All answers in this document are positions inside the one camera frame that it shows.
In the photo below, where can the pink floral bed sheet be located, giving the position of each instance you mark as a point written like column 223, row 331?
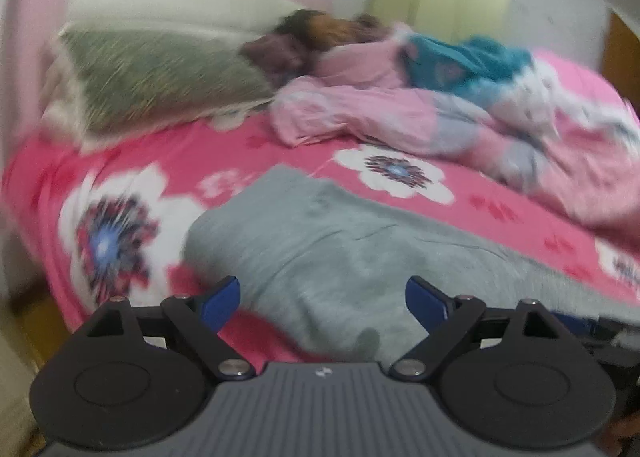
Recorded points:
column 210, row 152

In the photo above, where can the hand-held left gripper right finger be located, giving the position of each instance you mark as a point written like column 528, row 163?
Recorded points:
column 425, row 305

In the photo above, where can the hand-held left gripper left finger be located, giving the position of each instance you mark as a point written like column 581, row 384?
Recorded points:
column 220, row 305

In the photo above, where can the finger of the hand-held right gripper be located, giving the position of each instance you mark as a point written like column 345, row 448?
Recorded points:
column 587, row 326

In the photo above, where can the grey sweatpants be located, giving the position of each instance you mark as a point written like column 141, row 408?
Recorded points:
column 325, row 247

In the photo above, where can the green leaf-print pillow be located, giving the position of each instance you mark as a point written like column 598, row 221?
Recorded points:
column 150, row 77

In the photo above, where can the pink patchwork quilt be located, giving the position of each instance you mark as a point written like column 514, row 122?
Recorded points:
column 375, row 107

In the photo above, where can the teal printed cloth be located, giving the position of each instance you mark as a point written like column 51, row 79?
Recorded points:
column 450, row 67

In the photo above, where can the wooden door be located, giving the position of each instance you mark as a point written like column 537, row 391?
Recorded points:
column 625, row 57

